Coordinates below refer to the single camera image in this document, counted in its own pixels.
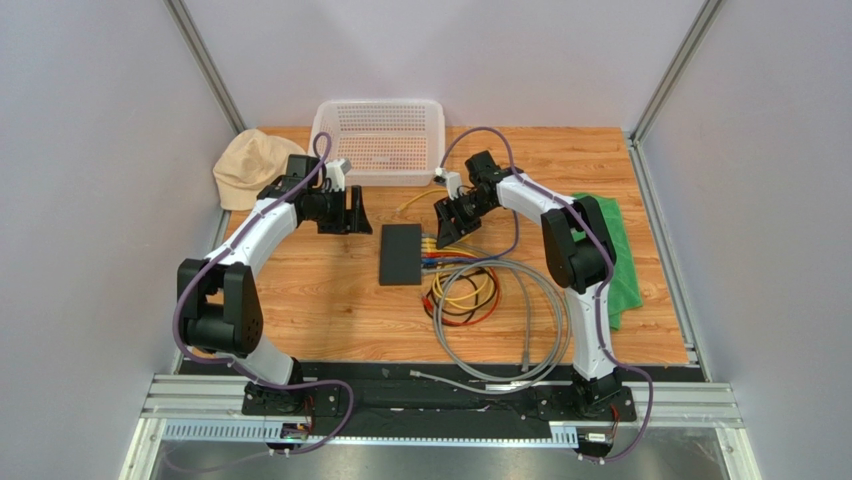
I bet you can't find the red ethernet cable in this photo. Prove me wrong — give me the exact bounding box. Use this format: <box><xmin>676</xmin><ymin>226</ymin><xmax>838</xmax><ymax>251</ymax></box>
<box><xmin>421</xmin><ymin>251</ymin><xmax>502</xmax><ymax>328</ymax></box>

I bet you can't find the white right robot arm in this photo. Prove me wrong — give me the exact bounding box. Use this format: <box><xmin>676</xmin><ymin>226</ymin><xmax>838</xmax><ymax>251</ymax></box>
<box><xmin>434</xmin><ymin>151</ymin><xmax>622</xmax><ymax>418</ymax></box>

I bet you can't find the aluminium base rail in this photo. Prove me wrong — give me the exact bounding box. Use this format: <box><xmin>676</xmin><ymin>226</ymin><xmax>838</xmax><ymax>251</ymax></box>
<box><xmin>141</xmin><ymin>375</ymin><xmax>744</xmax><ymax>447</ymax></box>

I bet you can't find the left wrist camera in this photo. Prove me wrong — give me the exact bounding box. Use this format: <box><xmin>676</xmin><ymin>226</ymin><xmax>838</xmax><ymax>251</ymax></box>
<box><xmin>323</xmin><ymin>158</ymin><xmax>351</xmax><ymax>192</ymax></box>

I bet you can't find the black ethernet cable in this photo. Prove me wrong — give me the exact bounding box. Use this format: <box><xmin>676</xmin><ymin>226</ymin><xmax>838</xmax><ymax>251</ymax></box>
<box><xmin>421</xmin><ymin>266</ymin><xmax>497</xmax><ymax>324</ymax></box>

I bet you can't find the grey ethernet cable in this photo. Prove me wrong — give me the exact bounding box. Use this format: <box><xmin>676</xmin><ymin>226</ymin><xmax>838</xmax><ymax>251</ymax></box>
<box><xmin>421</xmin><ymin>236</ymin><xmax>534</xmax><ymax>373</ymax></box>

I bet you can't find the cream bucket hat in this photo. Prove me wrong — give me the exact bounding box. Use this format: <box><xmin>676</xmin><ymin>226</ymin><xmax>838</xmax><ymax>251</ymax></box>
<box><xmin>212</xmin><ymin>129</ymin><xmax>305</xmax><ymax>211</ymax></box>

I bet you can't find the green cloth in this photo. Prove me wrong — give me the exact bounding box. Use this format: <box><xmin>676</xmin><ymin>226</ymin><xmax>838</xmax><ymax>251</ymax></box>
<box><xmin>573</xmin><ymin>192</ymin><xmax>643</xmax><ymax>331</ymax></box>

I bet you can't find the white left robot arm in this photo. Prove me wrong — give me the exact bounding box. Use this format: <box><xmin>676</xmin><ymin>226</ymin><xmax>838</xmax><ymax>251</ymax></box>
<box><xmin>172</xmin><ymin>154</ymin><xmax>373</xmax><ymax>414</ymax></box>

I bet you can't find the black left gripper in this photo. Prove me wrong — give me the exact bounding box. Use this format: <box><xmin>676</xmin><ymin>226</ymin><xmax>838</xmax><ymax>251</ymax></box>
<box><xmin>305</xmin><ymin>185</ymin><xmax>372</xmax><ymax>235</ymax></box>

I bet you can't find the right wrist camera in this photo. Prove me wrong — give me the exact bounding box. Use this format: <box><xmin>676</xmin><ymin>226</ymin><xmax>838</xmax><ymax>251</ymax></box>
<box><xmin>433</xmin><ymin>167</ymin><xmax>463</xmax><ymax>199</ymax></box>

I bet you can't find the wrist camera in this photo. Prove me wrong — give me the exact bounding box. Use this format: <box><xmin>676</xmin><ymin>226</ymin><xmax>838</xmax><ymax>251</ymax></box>
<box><xmin>323</xmin><ymin>158</ymin><xmax>351</xmax><ymax>192</ymax></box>
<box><xmin>433</xmin><ymin>167</ymin><xmax>463</xmax><ymax>199</ymax></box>

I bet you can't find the black network switch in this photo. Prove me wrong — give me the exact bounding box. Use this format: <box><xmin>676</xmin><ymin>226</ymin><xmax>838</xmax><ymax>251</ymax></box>
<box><xmin>378</xmin><ymin>224</ymin><xmax>422</xmax><ymax>286</ymax></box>

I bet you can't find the long grey coiled cable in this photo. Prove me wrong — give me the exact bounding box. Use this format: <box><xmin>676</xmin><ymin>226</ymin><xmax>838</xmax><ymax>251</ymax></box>
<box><xmin>409</xmin><ymin>260</ymin><xmax>574</xmax><ymax>395</ymax></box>

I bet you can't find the white perforated plastic basket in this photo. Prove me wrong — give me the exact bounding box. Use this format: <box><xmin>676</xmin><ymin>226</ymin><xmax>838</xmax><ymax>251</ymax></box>
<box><xmin>309</xmin><ymin>99</ymin><xmax>445</xmax><ymax>187</ymax></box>

